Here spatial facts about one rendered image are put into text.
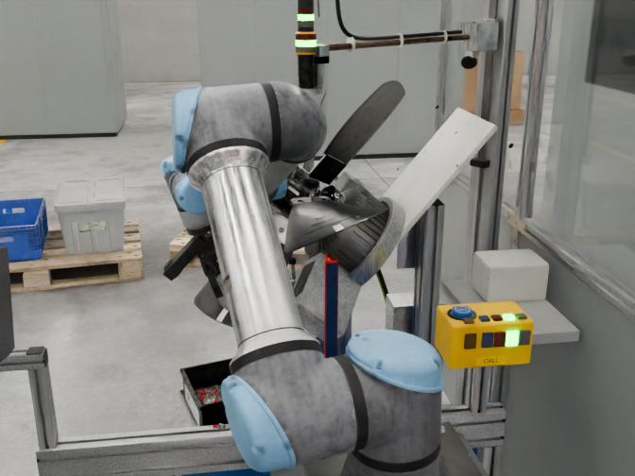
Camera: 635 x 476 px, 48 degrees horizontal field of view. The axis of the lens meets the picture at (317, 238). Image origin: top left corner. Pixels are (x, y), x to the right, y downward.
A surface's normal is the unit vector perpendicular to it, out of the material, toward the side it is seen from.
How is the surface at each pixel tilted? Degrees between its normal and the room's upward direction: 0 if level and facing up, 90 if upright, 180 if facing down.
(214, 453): 90
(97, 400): 0
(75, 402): 0
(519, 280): 90
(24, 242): 90
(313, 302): 55
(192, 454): 90
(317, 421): 69
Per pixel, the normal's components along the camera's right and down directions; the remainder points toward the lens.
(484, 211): -0.73, 0.22
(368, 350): 0.09, -0.95
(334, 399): 0.22, -0.39
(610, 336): -0.99, 0.05
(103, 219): 0.26, 0.40
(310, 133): 0.74, 0.39
